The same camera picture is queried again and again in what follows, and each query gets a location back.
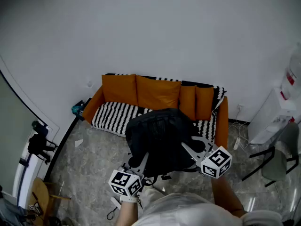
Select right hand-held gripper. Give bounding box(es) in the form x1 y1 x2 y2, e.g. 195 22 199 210
181 136 233 179

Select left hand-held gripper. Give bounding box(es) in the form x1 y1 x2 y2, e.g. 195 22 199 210
108 152 151 197

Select orange sofa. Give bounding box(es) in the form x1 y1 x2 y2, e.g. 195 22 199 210
82 73 229 150

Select black backpack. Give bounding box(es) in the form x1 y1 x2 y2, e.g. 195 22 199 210
125 108 206 186

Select person's left forearm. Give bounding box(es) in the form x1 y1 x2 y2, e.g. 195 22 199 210
114 200 140 226

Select person's right forearm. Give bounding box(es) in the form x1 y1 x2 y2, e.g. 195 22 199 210
210 175 247 218

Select black shoulder bag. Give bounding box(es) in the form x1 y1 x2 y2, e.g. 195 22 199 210
27 132 58 165

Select small orange cushion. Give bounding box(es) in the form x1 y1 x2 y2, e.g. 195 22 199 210
195 86 214 121
179 85 197 121

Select black white striped pillow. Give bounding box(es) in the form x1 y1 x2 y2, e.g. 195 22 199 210
91 73 226 143

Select person's white shirt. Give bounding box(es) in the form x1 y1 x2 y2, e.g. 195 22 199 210
131 185 284 226

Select large orange cushion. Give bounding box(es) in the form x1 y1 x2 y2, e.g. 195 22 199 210
135 75 182 110
101 73 138 107

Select white water dispenser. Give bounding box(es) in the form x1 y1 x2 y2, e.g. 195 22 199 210
248 87 300 145

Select grey chair black legs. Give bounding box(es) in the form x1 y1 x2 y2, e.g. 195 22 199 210
241 122 301 188

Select teal tissue pack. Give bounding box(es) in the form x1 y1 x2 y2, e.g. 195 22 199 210
71 99 86 120

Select round wooden stool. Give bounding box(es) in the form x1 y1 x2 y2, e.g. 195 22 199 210
30 177 71 224

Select dark green bottle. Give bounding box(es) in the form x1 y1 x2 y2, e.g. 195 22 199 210
31 120 49 137

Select clear water bottle red label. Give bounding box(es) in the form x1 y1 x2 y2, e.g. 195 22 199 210
280 48 301 101

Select white wrist strap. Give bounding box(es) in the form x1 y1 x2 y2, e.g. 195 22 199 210
119 195 140 203

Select white device with black cord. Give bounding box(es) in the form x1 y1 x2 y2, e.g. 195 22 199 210
106 196 122 221

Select white cable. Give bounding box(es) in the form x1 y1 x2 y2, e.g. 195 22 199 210
229 105 250 150

